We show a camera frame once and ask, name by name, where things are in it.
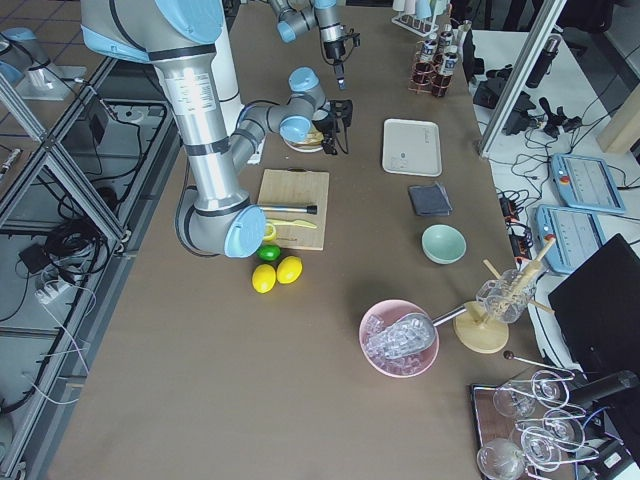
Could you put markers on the lower left dark bottle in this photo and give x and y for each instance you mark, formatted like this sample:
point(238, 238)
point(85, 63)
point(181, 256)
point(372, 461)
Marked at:
point(445, 38)

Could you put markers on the lower yellow lemon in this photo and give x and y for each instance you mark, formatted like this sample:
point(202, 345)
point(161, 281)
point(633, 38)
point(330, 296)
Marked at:
point(263, 278)

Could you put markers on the clear ice scoop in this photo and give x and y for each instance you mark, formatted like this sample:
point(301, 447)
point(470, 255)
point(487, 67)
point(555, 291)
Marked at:
point(408, 335)

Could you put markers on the mint green bowl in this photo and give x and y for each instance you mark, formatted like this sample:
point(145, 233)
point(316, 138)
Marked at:
point(443, 244)

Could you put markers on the white round plate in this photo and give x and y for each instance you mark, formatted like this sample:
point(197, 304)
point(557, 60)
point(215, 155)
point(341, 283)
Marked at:
point(297, 146)

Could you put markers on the white dish rack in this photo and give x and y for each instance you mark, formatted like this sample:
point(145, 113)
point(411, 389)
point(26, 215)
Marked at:
point(419, 16)

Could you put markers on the clear glass mug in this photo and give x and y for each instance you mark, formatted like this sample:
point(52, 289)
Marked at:
point(506, 297)

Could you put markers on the upper dark bottle white cap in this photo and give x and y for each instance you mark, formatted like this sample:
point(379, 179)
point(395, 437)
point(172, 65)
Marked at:
point(428, 50)

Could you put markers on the pink bowl with ice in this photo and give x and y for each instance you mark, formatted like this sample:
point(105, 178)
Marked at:
point(413, 365)

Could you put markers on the bread slice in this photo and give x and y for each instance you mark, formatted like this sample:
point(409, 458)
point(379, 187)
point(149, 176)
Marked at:
point(313, 138)

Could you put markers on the wooden cutting board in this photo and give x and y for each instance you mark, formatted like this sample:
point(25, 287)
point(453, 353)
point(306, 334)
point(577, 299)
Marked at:
point(295, 202)

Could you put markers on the halved lemon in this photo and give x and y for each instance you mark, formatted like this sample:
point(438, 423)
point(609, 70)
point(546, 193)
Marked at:
point(270, 232)

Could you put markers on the copper wire bottle rack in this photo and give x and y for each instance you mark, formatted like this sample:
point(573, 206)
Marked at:
point(425, 78)

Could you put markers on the grey folded cloth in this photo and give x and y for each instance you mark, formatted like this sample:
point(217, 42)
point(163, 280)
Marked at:
point(430, 200)

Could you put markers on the yellow plastic knife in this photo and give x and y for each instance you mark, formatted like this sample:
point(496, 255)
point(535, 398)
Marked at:
point(293, 223)

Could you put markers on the glass rack tray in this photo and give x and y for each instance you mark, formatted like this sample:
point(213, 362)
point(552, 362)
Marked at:
point(527, 427)

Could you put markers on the lower right dark bottle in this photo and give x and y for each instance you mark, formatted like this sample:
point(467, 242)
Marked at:
point(449, 61)

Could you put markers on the steel muddler black tip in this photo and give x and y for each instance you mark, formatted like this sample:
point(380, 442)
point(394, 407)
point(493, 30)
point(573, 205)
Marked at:
point(303, 209)

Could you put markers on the teach pendant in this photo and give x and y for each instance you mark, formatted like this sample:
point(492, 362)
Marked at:
point(577, 232)
point(586, 183)

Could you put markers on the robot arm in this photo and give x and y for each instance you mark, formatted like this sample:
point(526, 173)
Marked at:
point(292, 23)
point(187, 43)

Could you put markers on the cream rabbit tray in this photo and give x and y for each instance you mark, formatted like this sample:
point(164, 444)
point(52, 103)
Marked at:
point(411, 147)

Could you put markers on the black bottle on desk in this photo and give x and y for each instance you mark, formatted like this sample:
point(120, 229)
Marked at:
point(544, 61)

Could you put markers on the upper yellow lemon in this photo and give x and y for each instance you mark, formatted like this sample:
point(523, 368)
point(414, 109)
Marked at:
point(289, 270)

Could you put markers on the wooden cup stand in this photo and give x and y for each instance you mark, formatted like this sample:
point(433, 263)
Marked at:
point(477, 330)

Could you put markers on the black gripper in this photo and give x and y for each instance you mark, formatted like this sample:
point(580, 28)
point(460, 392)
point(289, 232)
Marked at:
point(333, 50)
point(325, 124)

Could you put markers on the aluminium frame post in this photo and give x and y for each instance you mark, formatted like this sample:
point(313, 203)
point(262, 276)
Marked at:
point(535, 40)

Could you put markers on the black laptop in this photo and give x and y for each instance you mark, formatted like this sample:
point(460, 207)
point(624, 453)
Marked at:
point(597, 309)

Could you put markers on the green lime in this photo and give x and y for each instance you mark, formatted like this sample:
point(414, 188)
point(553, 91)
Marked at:
point(269, 252)

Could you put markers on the yellow lemon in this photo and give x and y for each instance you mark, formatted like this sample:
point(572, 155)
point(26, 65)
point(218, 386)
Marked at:
point(263, 278)
point(289, 270)

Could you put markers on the lower teach pendant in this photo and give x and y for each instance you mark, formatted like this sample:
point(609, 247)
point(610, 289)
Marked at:
point(577, 232)

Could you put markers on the upper teach pendant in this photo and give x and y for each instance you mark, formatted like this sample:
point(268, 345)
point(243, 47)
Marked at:
point(586, 183)

